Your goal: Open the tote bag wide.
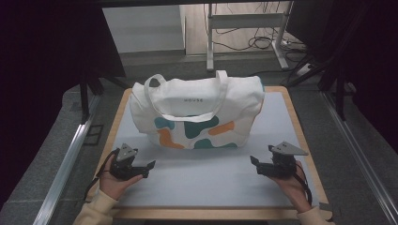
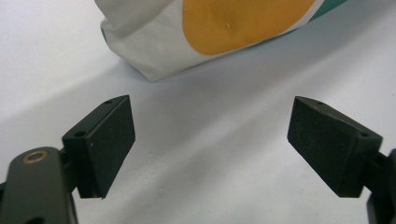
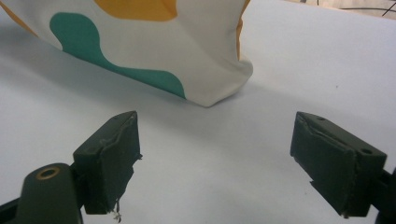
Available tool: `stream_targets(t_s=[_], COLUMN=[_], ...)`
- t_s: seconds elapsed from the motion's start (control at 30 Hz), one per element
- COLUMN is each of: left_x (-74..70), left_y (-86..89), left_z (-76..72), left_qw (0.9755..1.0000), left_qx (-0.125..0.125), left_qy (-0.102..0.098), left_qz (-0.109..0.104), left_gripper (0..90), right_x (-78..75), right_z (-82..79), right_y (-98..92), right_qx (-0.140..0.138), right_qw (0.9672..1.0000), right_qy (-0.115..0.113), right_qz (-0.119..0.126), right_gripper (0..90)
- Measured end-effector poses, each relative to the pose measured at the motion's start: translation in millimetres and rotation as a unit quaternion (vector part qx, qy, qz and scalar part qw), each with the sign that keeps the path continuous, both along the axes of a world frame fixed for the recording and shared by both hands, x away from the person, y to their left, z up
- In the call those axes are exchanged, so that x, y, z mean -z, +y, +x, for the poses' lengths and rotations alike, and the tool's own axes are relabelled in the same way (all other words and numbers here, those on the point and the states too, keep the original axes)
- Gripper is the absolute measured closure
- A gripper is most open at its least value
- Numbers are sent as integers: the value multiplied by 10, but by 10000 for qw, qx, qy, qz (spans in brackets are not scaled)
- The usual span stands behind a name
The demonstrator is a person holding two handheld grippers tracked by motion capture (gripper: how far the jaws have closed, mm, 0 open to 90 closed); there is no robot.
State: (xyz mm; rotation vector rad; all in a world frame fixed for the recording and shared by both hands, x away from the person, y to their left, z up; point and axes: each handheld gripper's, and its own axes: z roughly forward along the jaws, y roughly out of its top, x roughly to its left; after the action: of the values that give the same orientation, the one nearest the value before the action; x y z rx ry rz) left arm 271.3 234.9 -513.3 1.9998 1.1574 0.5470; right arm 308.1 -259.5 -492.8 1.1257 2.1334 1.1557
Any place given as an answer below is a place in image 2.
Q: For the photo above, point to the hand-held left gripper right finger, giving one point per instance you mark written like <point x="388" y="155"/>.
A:
<point x="330" y="146"/>

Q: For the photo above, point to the white bag with orange print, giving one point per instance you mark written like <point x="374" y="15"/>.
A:
<point x="174" y="34"/>

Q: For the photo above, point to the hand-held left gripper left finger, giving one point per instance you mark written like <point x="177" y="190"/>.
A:
<point x="102" y="146"/>

